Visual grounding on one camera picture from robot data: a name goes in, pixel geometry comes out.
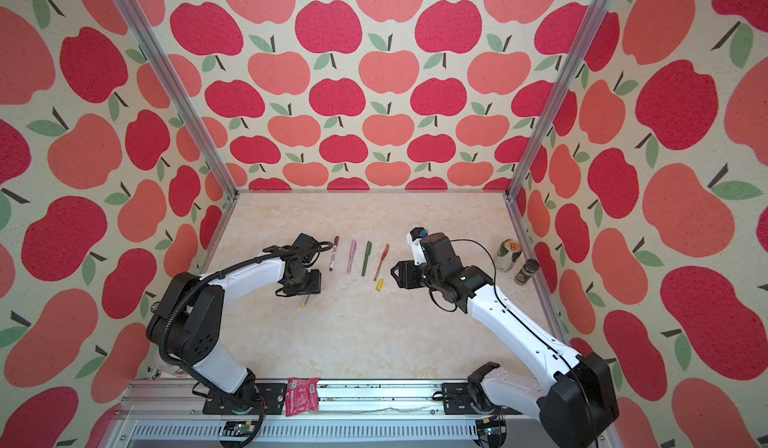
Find aluminium frame post right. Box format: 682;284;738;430
504;0;614;206

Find brown spice jar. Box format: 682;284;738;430
514;258;540;286

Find aluminium frame post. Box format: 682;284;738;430
504;0;614;206
113;0;239;201

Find white pen black tip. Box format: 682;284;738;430
329;235;340;272

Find pink snack packet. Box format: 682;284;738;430
285;378;320;417

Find green pen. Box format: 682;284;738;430
361;240;372;277

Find pink pen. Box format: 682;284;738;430
346;238;357;275

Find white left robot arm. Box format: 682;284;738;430
146;233;333;405

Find red gel pen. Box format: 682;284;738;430
374;243;390;281

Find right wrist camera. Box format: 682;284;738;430
407;227;428;265

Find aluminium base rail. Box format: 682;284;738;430
98;378;607;448

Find aluminium frame post left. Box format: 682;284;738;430
113;0;239;201

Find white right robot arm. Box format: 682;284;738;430
391;260;619;447

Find green drink can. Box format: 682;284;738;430
494;238;522;272

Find black corrugated cable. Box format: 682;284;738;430
157;240;335;448

